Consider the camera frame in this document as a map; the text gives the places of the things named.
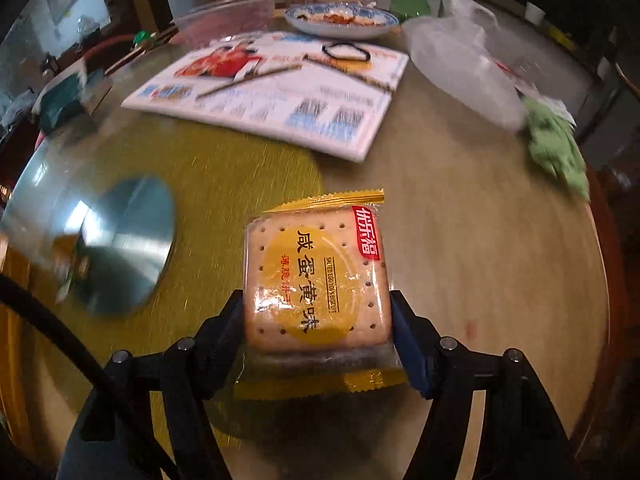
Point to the clear plastic bag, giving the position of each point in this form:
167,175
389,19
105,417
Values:
460,60

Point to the printed magazine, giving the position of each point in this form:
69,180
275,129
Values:
280,105

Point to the white cup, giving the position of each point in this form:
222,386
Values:
535,14

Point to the teal box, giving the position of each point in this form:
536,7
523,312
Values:
65,97

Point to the clear plastic container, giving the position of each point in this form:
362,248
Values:
225,19

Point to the metal turntable hub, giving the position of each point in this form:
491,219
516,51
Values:
125,245

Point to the wooden chopstick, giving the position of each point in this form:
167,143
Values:
350,74
250,80

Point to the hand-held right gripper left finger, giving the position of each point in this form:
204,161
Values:
232,322

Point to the green cloth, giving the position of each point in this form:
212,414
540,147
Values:
555,145

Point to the blue white plate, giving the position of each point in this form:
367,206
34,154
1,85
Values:
340,22

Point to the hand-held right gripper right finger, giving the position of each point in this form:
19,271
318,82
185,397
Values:
411,350

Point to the yellow square cracker packet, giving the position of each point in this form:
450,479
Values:
315,285

